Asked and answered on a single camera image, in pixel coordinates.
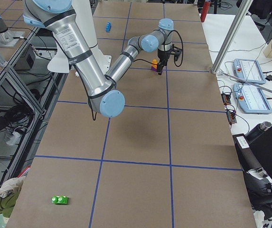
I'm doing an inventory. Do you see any red cylinder tube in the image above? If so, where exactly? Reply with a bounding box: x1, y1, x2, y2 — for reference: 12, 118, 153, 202
200, 0, 211, 23

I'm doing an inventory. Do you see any blue teach pendant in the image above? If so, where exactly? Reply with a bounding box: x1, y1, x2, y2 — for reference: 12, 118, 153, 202
233, 83, 272, 114
233, 58, 266, 85

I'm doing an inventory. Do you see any orange trapezoid block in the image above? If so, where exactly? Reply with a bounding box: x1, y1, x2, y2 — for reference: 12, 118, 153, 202
151, 59, 158, 69

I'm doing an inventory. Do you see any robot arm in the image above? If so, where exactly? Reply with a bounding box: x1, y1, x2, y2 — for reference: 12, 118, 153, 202
23, 0, 174, 117

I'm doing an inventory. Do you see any black printer device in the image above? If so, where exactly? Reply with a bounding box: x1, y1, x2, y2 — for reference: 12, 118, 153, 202
233, 122, 272, 209

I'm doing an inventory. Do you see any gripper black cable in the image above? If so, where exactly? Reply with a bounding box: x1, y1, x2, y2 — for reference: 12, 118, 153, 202
164, 29, 184, 67

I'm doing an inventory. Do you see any blue teach pendant near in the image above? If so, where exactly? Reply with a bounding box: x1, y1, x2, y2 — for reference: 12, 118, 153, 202
233, 83, 272, 114

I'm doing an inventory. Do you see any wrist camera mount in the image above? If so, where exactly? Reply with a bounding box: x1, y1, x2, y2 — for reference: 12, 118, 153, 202
169, 44, 182, 62

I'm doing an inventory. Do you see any green two-stud block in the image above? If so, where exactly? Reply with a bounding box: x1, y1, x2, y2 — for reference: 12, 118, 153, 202
51, 195, 69, 205

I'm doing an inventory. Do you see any long blue four-stud brick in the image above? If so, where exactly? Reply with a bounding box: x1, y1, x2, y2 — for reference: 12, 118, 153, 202
105, 21, 112, 32

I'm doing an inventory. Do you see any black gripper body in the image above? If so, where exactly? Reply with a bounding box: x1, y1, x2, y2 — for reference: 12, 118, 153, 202
158, 46, 172, 66

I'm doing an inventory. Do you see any blue teach pendant far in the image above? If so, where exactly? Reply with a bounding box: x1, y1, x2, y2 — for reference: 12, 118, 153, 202
233, 58, 266, 85

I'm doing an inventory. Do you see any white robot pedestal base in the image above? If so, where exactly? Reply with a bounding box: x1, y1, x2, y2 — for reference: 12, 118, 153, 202
72, 0, 112, 74

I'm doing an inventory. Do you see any aluminium frame post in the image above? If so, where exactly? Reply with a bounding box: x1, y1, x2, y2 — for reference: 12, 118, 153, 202
211, 0, 253, 74

